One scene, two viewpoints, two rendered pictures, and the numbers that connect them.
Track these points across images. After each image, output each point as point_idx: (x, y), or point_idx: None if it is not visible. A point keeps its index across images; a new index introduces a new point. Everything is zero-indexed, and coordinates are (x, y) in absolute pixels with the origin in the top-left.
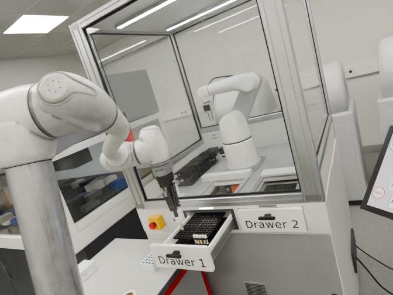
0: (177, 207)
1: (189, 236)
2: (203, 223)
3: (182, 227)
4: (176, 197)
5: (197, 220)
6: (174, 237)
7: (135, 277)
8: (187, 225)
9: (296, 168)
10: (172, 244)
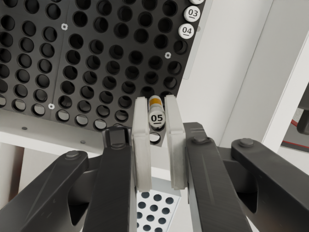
0: (146, 148)
1: (167, 62)
2: (60, 4)
3: (161, 102)
4: (99, 196)
5: (15, 53)
6: (162, 140)
7: (192, 230)
8: (55, 105)
9: None
10: (282, 116)
